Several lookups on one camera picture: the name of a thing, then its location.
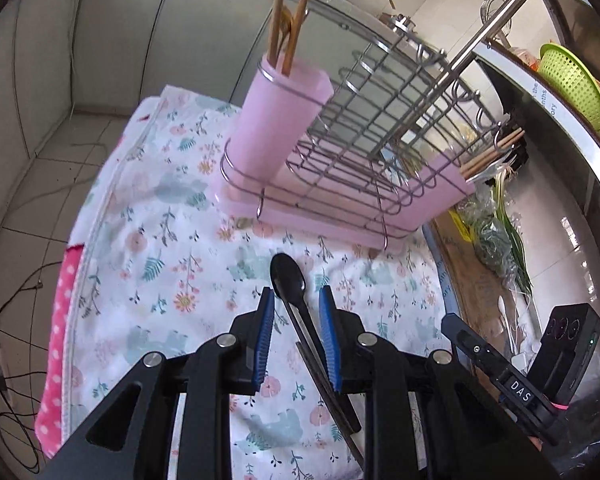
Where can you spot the green onions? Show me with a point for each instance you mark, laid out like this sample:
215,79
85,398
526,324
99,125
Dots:
512,245

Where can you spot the black plastic spoon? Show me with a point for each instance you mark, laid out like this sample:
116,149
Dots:
287,277

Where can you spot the white plastic spoon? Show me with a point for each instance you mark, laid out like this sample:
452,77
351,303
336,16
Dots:
501,305

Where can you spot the floral printed cloth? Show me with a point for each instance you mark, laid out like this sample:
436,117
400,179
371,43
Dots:
155,240

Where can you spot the kitchen counter cabinets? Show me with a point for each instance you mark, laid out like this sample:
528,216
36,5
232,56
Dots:
105,35

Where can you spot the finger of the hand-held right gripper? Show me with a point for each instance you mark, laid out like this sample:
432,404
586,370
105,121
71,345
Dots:
472,350

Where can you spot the black plastic utensil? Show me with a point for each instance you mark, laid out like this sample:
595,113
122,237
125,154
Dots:
330,405

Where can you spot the pink polka dot cloth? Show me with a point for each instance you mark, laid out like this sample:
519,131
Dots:
60,360

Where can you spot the plastic bag of vegetables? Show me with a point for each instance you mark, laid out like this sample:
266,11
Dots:
490,245

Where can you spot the green plastic basket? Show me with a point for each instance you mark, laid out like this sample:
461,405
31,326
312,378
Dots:
570,85

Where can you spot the metal strainer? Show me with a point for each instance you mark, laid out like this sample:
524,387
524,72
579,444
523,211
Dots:
490,7

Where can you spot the brown cardboard sheet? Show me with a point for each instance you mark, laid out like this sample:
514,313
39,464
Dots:
470,285

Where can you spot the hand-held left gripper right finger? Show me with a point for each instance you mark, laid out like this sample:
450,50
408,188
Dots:
330,340

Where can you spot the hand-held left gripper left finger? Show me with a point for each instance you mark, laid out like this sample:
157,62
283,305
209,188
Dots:
262,340

